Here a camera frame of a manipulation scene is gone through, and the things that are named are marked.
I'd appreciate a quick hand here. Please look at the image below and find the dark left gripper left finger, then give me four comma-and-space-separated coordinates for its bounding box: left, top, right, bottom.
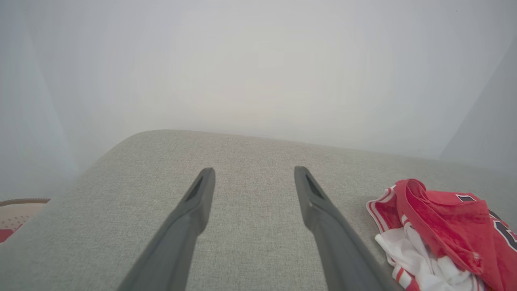
117, 167, 216, 291

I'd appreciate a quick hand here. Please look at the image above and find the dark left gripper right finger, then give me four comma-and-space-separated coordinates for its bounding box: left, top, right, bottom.
294, 166, 404, 291

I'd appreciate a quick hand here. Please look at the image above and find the red basketball jersey garment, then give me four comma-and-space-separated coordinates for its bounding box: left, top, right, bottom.
366, 178, 517, 291

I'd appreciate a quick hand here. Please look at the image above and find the beige patterned mat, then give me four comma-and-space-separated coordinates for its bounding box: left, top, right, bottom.
0, 198, 51, 244

